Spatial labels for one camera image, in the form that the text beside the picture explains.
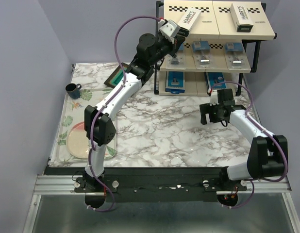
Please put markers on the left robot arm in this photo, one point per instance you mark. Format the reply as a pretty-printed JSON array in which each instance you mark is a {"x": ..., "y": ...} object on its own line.
[{"x": 98, "y": 120}]

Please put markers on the tall white slim box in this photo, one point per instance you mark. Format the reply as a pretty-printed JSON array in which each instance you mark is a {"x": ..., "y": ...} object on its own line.
[{"x": 188, "y": 20}]

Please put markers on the white Harry's box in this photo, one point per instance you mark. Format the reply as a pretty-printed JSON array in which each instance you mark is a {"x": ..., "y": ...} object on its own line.
[{"x": 241, "y": 18}]

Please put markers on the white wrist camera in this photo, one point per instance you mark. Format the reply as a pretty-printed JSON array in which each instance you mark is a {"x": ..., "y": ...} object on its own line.
[
  {"x": 213, "y": 97},
  {"x": 168, "y": 29}
]

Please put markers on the aluminium rail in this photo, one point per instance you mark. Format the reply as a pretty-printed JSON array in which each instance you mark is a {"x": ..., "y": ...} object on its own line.
[{"x": 64, "y": 185}]

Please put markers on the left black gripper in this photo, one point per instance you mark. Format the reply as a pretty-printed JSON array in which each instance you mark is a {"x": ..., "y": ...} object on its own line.
[{"x": 178, "y": 41}]

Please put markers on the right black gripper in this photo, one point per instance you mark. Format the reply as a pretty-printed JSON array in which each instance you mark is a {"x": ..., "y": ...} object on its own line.
[{"x": 205, "y": 108}]

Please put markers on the blister razor pack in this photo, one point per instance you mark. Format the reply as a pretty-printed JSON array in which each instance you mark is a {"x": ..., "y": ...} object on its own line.
[
  {"x": 177, "y": 61},
  {"x": 202, "y": 55},
  {"x": 235, "y": 56}
]

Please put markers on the bottom left beige shelf board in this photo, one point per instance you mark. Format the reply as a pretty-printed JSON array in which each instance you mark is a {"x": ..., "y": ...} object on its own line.
[{"x": 190, "y": 85}]

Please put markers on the dark blue mug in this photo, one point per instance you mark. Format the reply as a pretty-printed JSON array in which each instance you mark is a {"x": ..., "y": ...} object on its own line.
[{"x": 73, "y": 90}]

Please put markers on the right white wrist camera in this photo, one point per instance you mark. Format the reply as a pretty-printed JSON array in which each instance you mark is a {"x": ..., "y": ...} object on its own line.
[{"x": 213, "y": 97}]

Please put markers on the blue Harry's razor box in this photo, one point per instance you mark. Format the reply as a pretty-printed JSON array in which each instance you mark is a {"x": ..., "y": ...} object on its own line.
[
  {"x": 175, "y": 82},
  {"x": 212, "y": 78}
]

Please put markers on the floral leaf serving tray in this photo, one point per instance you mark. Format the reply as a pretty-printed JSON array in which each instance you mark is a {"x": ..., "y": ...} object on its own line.
[{"x": 73, "y": 113}]

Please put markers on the middle right beige shelf board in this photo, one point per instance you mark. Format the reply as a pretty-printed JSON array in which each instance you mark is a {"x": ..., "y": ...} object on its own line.
[{"x": 218, "y": 56}]

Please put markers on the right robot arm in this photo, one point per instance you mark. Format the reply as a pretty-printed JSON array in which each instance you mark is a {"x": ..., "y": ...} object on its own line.
[{"x": 268, "y": 155}]

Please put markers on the pink cream round plate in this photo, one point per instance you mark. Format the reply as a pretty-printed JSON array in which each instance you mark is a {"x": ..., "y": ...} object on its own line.
[{"x": 77, "y": 142}]

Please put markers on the middle left beige shelf board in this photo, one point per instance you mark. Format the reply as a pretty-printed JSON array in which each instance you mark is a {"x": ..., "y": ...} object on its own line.
[{"x": 187, "y": 59}]

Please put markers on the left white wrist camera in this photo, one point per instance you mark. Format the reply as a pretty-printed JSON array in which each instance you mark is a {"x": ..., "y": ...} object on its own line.
[{"x": 168, "y": 29}]

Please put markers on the square green ceramic plate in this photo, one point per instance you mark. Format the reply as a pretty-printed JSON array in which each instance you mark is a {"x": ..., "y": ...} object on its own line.
[{"x": 114, "y": 79}]

